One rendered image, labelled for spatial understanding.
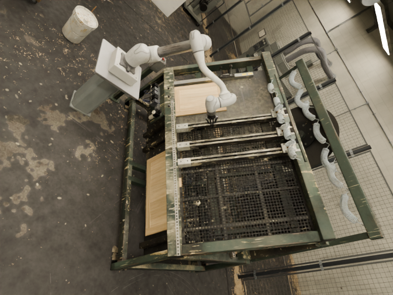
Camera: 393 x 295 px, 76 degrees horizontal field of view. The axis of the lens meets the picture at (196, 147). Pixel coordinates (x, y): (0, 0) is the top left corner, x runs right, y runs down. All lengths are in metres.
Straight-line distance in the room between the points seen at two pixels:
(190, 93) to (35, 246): 2.09
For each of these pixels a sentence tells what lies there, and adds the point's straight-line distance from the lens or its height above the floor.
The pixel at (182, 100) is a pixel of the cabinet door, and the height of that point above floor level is 0.96.
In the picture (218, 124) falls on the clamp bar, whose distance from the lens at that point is 2.64.
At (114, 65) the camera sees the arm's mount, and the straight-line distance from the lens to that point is 2.61.
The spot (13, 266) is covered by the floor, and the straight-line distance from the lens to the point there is 2.48.
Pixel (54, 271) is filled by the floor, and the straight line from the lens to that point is 2.59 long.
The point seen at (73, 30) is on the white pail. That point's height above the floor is 0.18.
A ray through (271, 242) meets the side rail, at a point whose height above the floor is 1.50.
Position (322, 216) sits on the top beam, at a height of 1.89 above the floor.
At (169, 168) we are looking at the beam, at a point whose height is 0.84.
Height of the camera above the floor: 2.34
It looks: 30 degrees down
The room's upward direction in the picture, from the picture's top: 64 degrees clockwise
